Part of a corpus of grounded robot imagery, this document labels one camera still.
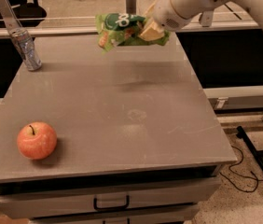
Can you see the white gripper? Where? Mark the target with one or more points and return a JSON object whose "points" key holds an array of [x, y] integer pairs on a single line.
{"points": [[166, 11]]}

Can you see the green rice chip bag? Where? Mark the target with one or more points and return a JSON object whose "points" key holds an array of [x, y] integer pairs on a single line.
{"points": [[123, 29]]}

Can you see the red apple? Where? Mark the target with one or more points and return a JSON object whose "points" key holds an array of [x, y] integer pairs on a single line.
{"points": [[36, 140]]}

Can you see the grey top drawer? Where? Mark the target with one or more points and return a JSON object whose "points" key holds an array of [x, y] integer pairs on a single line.
{"points": [[80, 201]]}

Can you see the grey drawer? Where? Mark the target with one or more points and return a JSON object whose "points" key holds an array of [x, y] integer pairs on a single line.
{"points": [[80, 201], [152, 215]]}

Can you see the grey lower drawer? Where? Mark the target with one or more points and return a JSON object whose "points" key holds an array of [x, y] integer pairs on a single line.
{"points": [[152, 215]]}

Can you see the black floor stand bar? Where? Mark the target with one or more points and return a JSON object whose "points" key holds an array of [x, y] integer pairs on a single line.
{"points": [[258, 159]]}

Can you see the middle metal bracket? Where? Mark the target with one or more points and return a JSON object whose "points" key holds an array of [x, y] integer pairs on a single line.
{"points": [[131, 6]]}

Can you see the metal bracket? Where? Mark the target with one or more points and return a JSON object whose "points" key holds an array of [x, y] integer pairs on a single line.
{"points": [[10, 20], [131, 6], [206, 18]]}

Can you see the right metal bracket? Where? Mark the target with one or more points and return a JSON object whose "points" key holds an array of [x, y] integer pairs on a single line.
{"points": [[206, 18]]}

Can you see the white horizontal rail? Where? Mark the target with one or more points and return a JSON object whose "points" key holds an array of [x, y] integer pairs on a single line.
{"points": [[91, 30]]}

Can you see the left metal bracket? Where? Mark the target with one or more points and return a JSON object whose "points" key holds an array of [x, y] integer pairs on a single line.
{"points": [[10, 20]]}

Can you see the black drawer handle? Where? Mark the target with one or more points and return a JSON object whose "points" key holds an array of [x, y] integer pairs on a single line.
{"points": [[112, 203]]}

